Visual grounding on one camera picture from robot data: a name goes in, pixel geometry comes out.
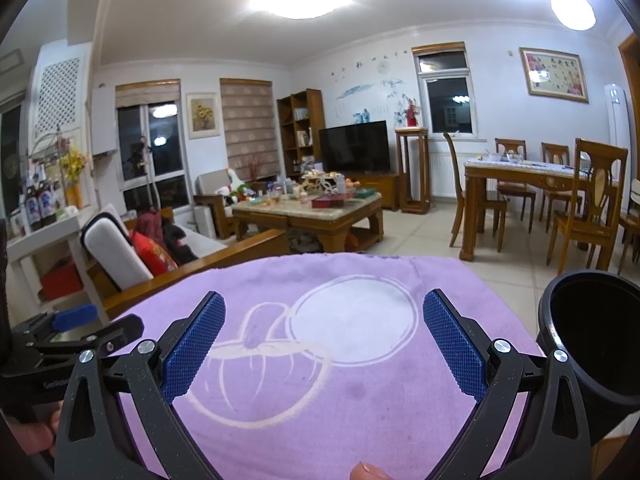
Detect red cushion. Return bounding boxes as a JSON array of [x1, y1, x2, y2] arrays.
[[130, 230, 179, 277]]

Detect white lattice panel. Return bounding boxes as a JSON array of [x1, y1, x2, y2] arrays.
[[32, 57, 83, 138]]

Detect glass balcony door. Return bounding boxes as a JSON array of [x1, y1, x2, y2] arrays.
[[116, 102, 186, 211]]

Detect wooden dining table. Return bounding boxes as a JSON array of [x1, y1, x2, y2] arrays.
[[459, 157, 621, 262]]

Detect person's right hand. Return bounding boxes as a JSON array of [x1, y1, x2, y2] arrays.
[[350, 462, 396, 480]]

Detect framed sunflower painting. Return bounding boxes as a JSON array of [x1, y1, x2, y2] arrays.
[[186, 91, 222, 140]]

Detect wooden dining chair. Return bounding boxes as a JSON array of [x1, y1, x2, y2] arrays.
[[617, 177, 640, 263], [540, 142, 583, 218], [494, 138, 537, 221], [545, 137, 629, 267], [442, 132, 508, 253]]

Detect white standing air conditioner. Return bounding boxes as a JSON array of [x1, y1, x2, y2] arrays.
[[604, 82, 628, 148]]

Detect wooden coffee table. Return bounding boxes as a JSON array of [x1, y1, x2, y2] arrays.
[[231, 191, 385, 255]]

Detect beige roman blind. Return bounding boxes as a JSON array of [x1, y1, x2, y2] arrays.
[[115, 79, 182, 108]]

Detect framed floral picture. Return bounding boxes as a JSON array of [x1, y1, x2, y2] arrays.
[[519, 47, 590, 104]]

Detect yellow artificial flowers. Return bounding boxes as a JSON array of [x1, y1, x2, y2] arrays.
[[57, 147, 88, 208]]

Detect purple printed towel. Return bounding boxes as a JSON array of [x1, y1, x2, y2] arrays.
[[107, 254, 551, 480]]

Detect wooden sofa white cushions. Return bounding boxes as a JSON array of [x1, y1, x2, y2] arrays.
[[80, 204, 291, 321]]

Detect wooden bookshelf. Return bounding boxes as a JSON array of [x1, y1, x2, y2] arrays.
[[276, 88, 327, 178]]

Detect black television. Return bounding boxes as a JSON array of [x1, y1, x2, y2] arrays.
[[319, 120, 392, 175]]

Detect tall wooden plant stand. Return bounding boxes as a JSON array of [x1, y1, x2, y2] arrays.
[[395, 127, 431, 215]]

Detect white wall boiler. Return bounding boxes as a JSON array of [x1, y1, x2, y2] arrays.
[[90, 85, 120, 157]]

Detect wooden armchair white cushion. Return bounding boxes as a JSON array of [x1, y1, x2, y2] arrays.
[[193, 169, 241, 241]]

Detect brown patterned roller blind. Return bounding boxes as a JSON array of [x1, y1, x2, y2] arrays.
[[220, 77, 280, 176]]

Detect white shelf unit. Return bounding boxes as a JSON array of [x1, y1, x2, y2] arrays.
[[5, 207, 118, 331]]

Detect black round bin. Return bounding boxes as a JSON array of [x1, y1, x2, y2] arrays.
[[537, 269, 640, 448]]

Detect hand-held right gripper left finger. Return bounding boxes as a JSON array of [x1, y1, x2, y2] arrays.
[[52, 290, 227, 480]]

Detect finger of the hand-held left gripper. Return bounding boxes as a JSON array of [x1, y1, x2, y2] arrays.
[[10, 304, 99, 343], [20, 313, 146, 363]]

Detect white framed window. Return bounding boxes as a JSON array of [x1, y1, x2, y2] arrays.
[[411, 42, 475, 138]]

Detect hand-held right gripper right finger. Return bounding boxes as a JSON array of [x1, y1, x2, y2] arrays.
[[422, 288, 593, 480]]

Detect plush toy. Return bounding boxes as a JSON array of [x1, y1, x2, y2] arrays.
[[217, 167, 251, 206]]

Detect white radiator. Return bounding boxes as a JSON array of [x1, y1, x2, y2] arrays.
[[427, 152, 468, 198]]

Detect brown glass bottle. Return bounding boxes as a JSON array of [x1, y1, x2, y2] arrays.
[[40, 162, 59, 227], [24, 170, 44, 233]]

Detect wooden television cabinet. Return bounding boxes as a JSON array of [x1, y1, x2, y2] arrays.
[[350, 172, 401, 211]]

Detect person's left hand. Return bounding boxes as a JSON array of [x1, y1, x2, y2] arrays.
[[14, 401, 64, 457]]

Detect dark clothes pile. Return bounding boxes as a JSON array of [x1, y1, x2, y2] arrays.
[[135, 207, 200, 266]]

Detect wooden door frame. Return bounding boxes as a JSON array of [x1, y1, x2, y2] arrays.
[[617, 30, 640, 111]]

